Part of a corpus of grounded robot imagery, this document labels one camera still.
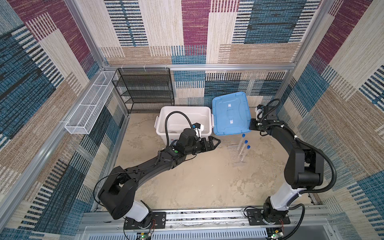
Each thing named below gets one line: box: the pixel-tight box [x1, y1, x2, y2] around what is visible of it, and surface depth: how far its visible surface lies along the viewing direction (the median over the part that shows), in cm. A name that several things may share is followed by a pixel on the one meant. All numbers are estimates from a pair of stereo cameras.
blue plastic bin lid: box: [212, 91, 252, 136], surface depth 105 cm
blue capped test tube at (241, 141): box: [237, 133, 246, 151], surface depth 91 cm
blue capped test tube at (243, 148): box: [239, 140, 249, 157], surface depth 91 cm
